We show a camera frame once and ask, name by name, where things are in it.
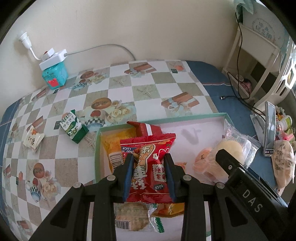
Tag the yellow-orange snack bag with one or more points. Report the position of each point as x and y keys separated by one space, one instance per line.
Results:
x=112 y=147

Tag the round bun in clear bag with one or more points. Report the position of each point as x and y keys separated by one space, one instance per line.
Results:
x=242 y=147

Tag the white shelf unit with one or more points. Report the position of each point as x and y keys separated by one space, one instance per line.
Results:
x=261 y=62

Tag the green milk carton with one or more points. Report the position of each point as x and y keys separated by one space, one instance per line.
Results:
x=73 y=127

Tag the teal dinosaur box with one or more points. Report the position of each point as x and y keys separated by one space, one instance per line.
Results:
x=55 y=76

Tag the white wall plug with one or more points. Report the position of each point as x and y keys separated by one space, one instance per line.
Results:
x=25 y=40

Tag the green-edged round cracker packet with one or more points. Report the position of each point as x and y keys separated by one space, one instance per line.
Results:
x=137 y=217

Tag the white small snack packet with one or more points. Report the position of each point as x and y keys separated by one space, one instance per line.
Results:
x=33 y=139

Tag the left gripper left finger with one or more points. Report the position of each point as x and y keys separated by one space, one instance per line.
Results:
x=68 y=220

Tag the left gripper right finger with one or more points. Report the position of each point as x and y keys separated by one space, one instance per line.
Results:
x=229 y=219

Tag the orange jelly cup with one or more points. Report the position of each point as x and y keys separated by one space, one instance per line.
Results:
x=206 y=166

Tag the red box snack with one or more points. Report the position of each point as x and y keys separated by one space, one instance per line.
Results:
x=145 y=129

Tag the white power strip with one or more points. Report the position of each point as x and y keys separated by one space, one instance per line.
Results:
x=51 y=58

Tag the smartphone on stand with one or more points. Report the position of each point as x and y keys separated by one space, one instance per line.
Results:
x=270 y=129

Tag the red heart snack bag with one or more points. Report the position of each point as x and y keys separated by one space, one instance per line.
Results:
x=147 y=151

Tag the bagged bread at right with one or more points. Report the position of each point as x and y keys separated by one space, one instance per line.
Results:
x=283 y=160

